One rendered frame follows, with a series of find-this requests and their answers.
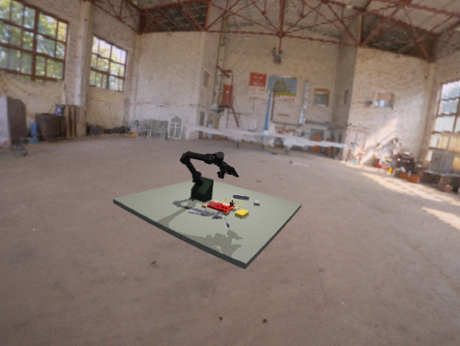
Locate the grey long rectangular bar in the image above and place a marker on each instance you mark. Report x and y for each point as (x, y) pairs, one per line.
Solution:
(241, 197)

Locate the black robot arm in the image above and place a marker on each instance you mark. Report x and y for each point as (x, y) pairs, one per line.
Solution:
(216, 158)

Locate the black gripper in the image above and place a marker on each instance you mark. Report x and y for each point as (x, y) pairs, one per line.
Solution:
(228, 169)

